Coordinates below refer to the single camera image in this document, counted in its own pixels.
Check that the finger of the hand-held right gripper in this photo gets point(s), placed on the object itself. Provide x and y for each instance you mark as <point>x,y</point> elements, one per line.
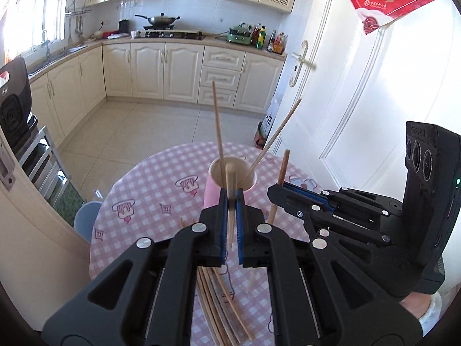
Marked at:
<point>288,202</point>
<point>309,196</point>

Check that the pink checked tablecloth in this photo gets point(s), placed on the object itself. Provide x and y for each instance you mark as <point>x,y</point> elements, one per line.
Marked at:
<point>151,202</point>

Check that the steel wok with lid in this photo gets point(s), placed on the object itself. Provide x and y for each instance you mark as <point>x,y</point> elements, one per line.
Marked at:
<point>160,20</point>

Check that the steel kitchen sink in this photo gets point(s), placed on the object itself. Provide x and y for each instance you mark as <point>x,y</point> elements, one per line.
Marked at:
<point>68,49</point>

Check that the white panelled door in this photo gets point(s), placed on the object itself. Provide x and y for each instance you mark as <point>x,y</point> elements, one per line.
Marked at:
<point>360,97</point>

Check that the orange-label sauce bottle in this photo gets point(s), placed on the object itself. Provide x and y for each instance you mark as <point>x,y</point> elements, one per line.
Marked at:
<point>281,45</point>

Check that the cream base kitchen cabinets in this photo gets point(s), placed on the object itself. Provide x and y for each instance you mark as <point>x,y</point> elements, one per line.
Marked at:
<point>151,68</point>

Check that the black gas stove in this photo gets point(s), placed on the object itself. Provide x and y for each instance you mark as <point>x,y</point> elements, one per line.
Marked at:
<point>169,35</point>

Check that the light wooden chopstick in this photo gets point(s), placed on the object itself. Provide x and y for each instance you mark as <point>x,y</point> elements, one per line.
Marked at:
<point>231,220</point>
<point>276,133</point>
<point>217,115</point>

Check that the green electric cooker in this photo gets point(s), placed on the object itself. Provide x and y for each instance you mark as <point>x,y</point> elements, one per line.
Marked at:
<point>238,36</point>

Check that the green floor mat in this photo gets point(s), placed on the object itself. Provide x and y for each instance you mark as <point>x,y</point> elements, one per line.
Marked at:
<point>70,205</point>

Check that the dark sauce bottle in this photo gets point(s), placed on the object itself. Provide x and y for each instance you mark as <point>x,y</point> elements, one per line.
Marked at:
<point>272,41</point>

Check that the person's right forearm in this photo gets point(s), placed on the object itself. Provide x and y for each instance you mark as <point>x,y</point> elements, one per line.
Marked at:
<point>428,313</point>

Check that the dark countertop appliance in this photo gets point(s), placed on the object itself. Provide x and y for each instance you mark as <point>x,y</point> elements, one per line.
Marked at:
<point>14,104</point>

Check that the metal storage rack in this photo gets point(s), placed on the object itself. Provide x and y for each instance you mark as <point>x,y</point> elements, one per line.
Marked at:
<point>39,158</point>

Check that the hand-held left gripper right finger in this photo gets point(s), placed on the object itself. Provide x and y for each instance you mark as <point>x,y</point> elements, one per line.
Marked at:
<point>240,230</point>

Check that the pink cup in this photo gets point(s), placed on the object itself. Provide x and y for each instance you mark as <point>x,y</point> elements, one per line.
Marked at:
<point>210,194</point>

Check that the red sauce bottle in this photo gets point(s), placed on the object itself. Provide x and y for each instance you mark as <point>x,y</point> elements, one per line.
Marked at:
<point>255,36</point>

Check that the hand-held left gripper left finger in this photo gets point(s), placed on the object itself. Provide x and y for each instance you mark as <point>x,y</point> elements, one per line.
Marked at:
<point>224,223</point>

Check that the green yellow-capped bottle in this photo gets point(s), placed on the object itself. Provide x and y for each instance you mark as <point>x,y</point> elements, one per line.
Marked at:
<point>261,39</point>

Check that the metal sink faucet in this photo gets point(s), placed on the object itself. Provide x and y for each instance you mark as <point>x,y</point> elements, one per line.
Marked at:
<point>46,45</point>

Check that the dark brown wooden chopstick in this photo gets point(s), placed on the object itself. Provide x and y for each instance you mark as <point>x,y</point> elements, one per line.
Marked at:
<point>283,165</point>

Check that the light blue stool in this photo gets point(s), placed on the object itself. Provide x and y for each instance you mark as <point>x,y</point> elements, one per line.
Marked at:
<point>86,220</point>

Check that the white printed bag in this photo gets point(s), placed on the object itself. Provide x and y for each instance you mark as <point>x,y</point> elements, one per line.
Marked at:
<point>273,115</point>

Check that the bunch of wooden chopsticks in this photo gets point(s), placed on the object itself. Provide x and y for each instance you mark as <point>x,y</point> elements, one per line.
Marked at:
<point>212,313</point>

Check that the small white cup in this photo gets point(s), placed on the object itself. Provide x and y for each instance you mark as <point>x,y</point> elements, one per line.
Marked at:
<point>135,34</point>

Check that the kitchen window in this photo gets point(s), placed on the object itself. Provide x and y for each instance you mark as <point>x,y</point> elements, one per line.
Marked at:
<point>32,10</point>

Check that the red container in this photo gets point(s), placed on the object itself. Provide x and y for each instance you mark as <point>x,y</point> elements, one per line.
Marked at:
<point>110,35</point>

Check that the wall utensil rail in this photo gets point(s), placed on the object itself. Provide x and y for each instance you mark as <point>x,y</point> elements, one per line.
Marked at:
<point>77,18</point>

